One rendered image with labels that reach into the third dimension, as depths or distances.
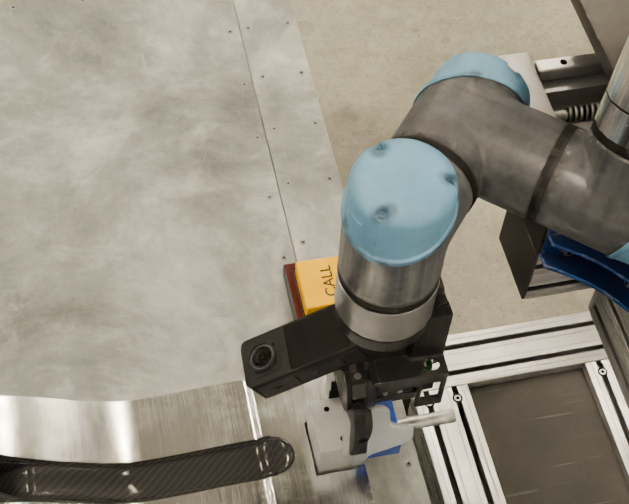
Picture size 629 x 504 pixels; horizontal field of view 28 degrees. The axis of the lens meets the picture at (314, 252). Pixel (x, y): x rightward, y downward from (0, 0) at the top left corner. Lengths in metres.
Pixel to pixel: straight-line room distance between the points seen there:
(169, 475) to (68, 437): 0.10
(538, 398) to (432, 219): 1.19
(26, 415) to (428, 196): 0.47
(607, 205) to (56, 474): 0.53
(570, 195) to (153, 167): 0.67
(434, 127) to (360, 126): 1.65
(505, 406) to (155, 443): 0.91
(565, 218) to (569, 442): 1.10
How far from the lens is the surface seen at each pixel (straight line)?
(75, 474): 1.13
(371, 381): 0.99
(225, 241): 1.37
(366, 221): 0.82
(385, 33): 2.71
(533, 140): 0.89
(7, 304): 1.35
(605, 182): 0.87
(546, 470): 1.94
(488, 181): 0.89
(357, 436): 1.02
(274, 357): 0.99
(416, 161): 0.83
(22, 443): 1.13
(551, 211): 0.89
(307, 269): 1.31
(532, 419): 1.97
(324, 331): 0.98
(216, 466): 1.15
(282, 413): 1.16
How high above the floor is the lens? 1.92
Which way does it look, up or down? 55 degrees down
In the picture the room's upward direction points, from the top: 4 degrees clockwise
